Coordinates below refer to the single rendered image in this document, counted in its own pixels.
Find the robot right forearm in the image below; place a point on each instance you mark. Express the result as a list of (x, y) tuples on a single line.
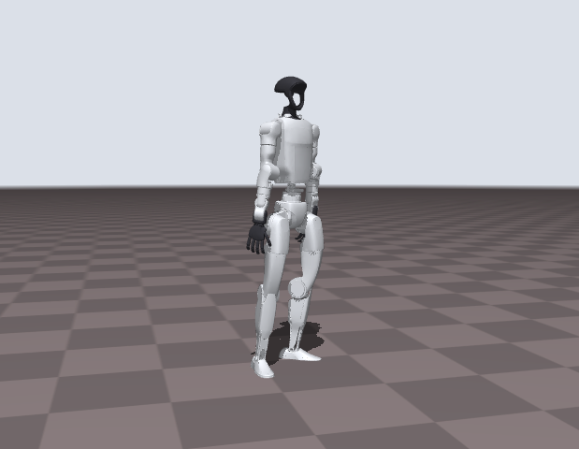
[(263, 193)]

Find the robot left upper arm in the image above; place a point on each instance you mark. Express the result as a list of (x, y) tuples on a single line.
[(316, 169)]

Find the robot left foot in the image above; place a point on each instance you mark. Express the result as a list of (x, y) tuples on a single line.
[(299, 355)]

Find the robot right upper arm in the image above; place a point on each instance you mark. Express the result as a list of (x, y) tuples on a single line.
[(269, 132)]

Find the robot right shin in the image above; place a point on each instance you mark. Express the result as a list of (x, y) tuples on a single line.
[(264, 321)]

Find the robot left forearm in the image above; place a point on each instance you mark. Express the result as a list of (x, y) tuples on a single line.
[(311, 197)]

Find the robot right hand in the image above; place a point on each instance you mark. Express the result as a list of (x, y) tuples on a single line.
[(258, 233)]

